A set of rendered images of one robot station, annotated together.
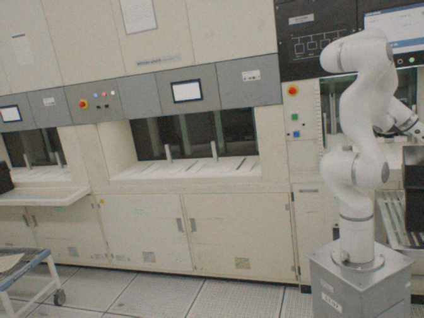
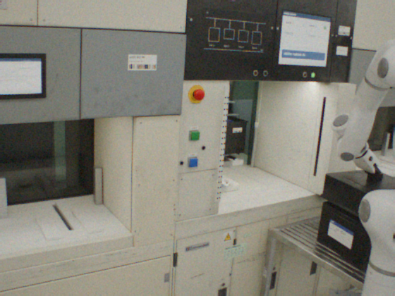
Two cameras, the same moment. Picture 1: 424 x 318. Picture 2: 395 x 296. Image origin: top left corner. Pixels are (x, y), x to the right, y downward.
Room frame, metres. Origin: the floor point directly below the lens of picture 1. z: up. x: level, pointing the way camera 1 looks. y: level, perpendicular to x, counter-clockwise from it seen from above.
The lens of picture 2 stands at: (0.96, 0.71, 1.55)
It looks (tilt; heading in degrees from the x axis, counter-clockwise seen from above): 15 degrees down; 305
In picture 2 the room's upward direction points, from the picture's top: 4 degrees clockwise
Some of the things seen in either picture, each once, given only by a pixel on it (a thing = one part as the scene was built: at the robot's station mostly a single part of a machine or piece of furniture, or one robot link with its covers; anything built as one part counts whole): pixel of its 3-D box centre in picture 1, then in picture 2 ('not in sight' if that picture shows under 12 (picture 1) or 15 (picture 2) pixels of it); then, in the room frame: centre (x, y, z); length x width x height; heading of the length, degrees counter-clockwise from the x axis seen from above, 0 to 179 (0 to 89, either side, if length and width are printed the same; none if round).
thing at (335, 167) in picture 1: (346, 183); (387, 230); (1.14, -0.48, 1.07); 0.19 x 0.12 x 0.24; 42
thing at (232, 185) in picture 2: (347, 151); (208, 181); (2.03, -0.87, 0.89); 0.22 x 0.21 x 0.04; 159
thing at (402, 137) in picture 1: (387, 135); (217, 158); (2.23, -1.24, 0.89); 0.22 x 0.21 x 0.04; 159
